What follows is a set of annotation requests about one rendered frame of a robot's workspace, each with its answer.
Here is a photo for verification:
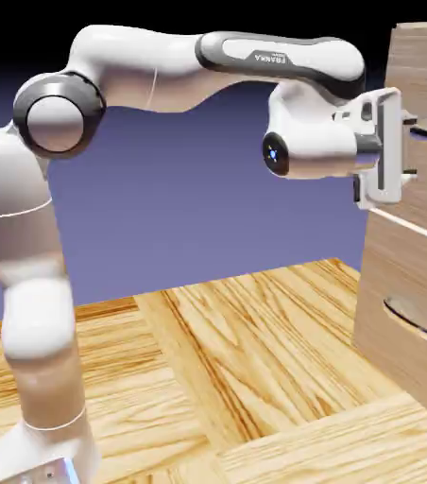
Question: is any light wood cabinet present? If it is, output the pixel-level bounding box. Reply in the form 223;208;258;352
351;20;427;433

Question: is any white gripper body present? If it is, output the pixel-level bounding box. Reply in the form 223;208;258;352
352;87;404;212

